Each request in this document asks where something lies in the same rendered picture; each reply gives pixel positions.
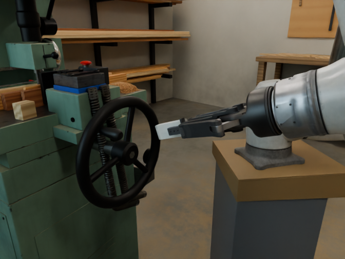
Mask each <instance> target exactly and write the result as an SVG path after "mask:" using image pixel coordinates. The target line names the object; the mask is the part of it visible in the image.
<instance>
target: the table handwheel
mask: <svg viewBox="0 0 345 259"><path fill-rule="evenodd" d="M126 107H129V109H128V116H127V123H126V129H125V134H124V139H123V140H118V141H117V142H113V141H109V140H106V141H107V142H106V143H105V146H104V148H103V150H104V152H105V153H106V154H108V155H111V159H110V160H109V161H108V162H107V163H106V164H104V165H103V166H102V167H101V168H99V169H98V170H97V171H95V172H94V173H93V174H91V175H90V172H89V160H90V153H91V149H93V150H96V151H99V148H98V147H99V146H98V143H97V138H96V136H97V133H98V132H99V129H100V128H101V127H102V125H103V124H104V122H105V121H106V120H107V119H108V118H109V117H110V116H111V115H112V114H113V113H115V112H116V111H118V110H120V109H123V108H126ZM136 108H137V109H138V110H140V111H141V112H142V113H143V114H144V115H145V117H146V118H147V120H148V123H149V126H150V132H151V146H150V152H149V156H148V160H147V163H146V166H144V165H143V164H142V163H141V162H140V161H139V160H138V159H137V157H138V153H139V151H138V146H137V145H136V144H135V143H133V142H130V139H131V131H132V124H133V118H134V114H135V109H136ZM158 124H159V122H158V118H157V116H156V114H155V112H154V110H153V109H152V107H151V106H150V105H149V104H148V103H147V102H145V101H144V100H142V99H141V98H138V97H134V96H122V97H118V98H115V99H113V100H111V101H109V102H107V103H106V104H105V105H103V106H102V107H101V108H100V109H99V110H98V111H97V112H96V113H95V114H94V115H93V117H92V118H91V119H90V121H89V122H88V124H87V125H86V127H85V129H84V131H83V133H82V136H81V139H80V141H79V145H78V150H77V153H76V161H75V170H76V178H77V181H78V185H79V187H80V190H81V192H82V193H83V195H84V196H85V198H86V199H87V200H88V201H89V202H90V203H92V204H93V205H95V206H97V207H99V208H103V209H113V208H117V207H120V206H122V205H124V204H126V203H128V202H130V201H131V200H132V199H134V198H135V197H136V196H137V195H138V194H139V193H140V192H141V191H142V189H143V188H144V187H145V185H146V184H147V182H148V181H149V179H150V177H151V175H152V173H153V171H154V169H155V166H156V163H157V160H158V155H159V151H160V142H161V140H160V139H159V137H158V134H157V131H156V128H155V126H156V125H158ZM117 163H120V164H123V165H126V166H130V165H132V164H134V165H135V166H137V167H138V168H139V169H140V170H141V171H142V174H141V175H140V177H139V178H138V180H137V181H136V182H135V183H134V185H133V186H132V187H131V188H130V189H128V190H127V191H126V192H124V193H123V194H121V195H119V196H115V197H106V196H103V195H101V194H100V193H98V192H97V191H96V189H95V188H94V186H93V184H92V183H93V182H95V181H96V180H97V179H98V178H99V177H100V176H102V175H103V174H104V173H105V172H106V171H108V170H109V169H110V168H112V167H113V166H114V165H116V164H117Z"/></svg>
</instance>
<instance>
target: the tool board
mask: <svg viewBox="0 0 345 259"><path fill-rule="evenodd" d="M337 27H338V19H337V15H336V11H335V7H334V3H333V0H292V7H291V15H290V22H289V30H288V34H287V37H288V38H334V37H335V35H336V31H337Z"/></svg>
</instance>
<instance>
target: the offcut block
mask: <svg viewBox="0 0 345 259"><path fill-rule="evenodd" d="M12 106H13V111H14V116H15V119H18V120H23V121H24V120H27V119H31V118H34V117H37V114H36V108H35V102H34V101H29V100H24V101H19V102H15V103H12Z"/></svg>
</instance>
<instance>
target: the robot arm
mask: <svg viewBox="0 0 345 259"><path fill-rule="evenodd" d="M333 3H334V7H335V11H336V15H337V19H338V27H337V31H336V35H335V39H334V43H333V47H332V51H331V55H330V59H329V64H328V66H326V67H323V68H320V69H317V70H309V71H308V72H304V73H300V74H297V75H294V76H292V77H290V78H286V79H274V80H266V81H262V82H259V83H258V85H257V86H256V88H255V89H254V90H252V91H250V92H249V94H248V95H247V99H246V103H239V104H236V105H234V106H232V107H227V108H223V109H220V110H216V111H213V112H209V113H204V114H198V115H196V116H195V117H191V118H189V119H188V120H187V119H185V118H181V119H179V120H176V121H171V122H166V123H161V124H158V125H156V126H155V128H156V131H157V134H158V137H159V139H160V140H162V139H168V138H175V137H182V139H185V138H199V137H223V136H225V133H226V132H233V133H235V132H241V131H243V128H245V127H246V144H245V146H244V147H237V148H235V151H234V152H235V153H236V154H239V155H240V156H242V157H243V158H244V159H245V160H247V161H248V162H249V163H251V164H252V165H253V166H254V168H255V169H257V170H265V169H268V168H274V167H281V166H286V165H293V164H304V162H305V159H304V158H302V157H300V156H298V155H296V154H294V153H293V152H292V141H296V140H300V139H310V140H321V141H340V140H344V141H345V0H333Z"/></svg>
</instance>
